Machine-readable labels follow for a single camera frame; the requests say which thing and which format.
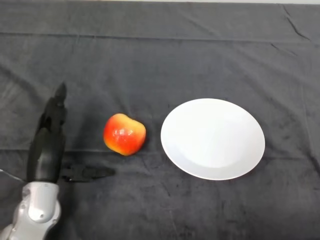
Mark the black cloth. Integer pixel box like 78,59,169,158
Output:
0,1,320,240

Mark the white round plate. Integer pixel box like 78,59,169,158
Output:
160,98,266,181

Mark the red yellow apple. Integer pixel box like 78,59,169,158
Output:
102,113,147,157

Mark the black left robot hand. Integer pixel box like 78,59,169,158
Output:
26,82,116,183

